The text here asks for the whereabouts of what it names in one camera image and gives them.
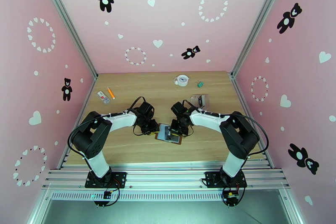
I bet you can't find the white round alarm clock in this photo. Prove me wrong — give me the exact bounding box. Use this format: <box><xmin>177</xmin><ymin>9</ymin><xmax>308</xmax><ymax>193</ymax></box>
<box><xmin>173</xmin><ymin>74</ymin><xmax>190</xmax><ymax>87</ymax></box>

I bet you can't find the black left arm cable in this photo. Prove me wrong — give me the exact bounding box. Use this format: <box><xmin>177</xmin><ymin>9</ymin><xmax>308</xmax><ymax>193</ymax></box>
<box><xmin>67</xmin><ymin>113</ymin><xmax>116</xmax><ymax>162</ymax></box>

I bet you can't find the brown leather card holder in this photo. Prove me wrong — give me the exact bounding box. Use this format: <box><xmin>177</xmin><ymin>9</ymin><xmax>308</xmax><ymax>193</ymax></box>
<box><xmin>155</xmin><ymin>123</ymin><xmax>183</xmax><ymax>146</ymax></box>

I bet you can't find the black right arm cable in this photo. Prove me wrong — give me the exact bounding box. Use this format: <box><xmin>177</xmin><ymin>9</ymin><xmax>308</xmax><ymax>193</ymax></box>
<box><xmin>236</xmin><ymin>112</ymin><xmax>270</xmax><ymax>158</ymax></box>

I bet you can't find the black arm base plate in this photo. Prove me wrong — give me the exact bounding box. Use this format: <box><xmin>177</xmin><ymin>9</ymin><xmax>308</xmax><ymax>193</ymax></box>
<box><xmin>84</xmin><ymin>171</ymin><xmax>127</xmax><ymax>188</ymax></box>
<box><xmin>205</xmin><ymin>171</ymin><xmax>248</xmax><ymax>188</ymax></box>

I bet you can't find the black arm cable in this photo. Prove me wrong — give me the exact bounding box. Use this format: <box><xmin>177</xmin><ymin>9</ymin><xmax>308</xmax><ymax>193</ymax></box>
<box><xmin>67</xmin><ymin>113</ymin><xmax>116</xmax><ymax>162</ymax></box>
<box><xmin>236</xmin><ymin>112</ymin><xmax>270</xmax><ymax>158</ymax></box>

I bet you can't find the clear acrylic card box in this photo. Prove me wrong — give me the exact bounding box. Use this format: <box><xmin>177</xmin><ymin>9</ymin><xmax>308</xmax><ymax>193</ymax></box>
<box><xmin>190</xmin><ymin>94</ymin><xmax>210</xmax><ymax>108</ymax></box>

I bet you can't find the vented metal strip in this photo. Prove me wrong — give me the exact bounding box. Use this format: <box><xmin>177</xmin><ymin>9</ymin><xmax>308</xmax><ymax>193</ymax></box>
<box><xmin>50</xmin><ymin>190</ymin><xmax>226</xmax><ymax>202</ymax></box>

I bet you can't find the aluminium frame post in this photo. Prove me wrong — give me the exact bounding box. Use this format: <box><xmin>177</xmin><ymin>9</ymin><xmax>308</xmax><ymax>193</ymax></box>
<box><xmin>35</xmin><ymin>0</ymin><xmax>98</xmax><ymax>80</ymax></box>
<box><xmin>230</xmin><ymin>0</ymin><xmax>291</xmax><ymax>78</ymax></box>

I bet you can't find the aluminium table side rail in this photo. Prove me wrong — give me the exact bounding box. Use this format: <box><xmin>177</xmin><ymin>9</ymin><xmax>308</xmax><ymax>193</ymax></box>
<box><xmin>231</xmin><ymin>76</ymin><xmax>276</xmax><ymax>170</ymax></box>
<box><xmin>56</xmin><ymin>79</ymin><xmax>98</xmax><ymax>170</ymax></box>

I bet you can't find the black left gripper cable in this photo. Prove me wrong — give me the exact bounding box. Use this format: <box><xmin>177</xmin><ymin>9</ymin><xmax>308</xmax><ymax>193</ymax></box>
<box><xmin>129</xmin><ymin>96</ymin><xmax>145</xmax><ymax>111</ymax></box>

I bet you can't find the clear plastic packet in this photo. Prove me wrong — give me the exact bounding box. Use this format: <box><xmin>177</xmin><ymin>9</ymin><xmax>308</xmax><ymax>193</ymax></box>
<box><xmin>97</xmin><ymin>91</ymin><xmax>111</xmax><ymax>104</ymax></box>

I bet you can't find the dark grey credit card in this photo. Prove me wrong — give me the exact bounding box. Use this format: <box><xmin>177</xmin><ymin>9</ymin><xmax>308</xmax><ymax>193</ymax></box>
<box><xmin>158</xmin><ymin>124</ymin><xmax>173</xmax><ymax>141</ymax></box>

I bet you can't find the aluminium rail platform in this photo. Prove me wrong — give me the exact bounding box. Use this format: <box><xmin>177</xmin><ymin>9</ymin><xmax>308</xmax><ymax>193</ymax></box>
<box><xmin>42</xmin><ymin>161</ymin><xmax>291</xmax><ymax>191</ymax></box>

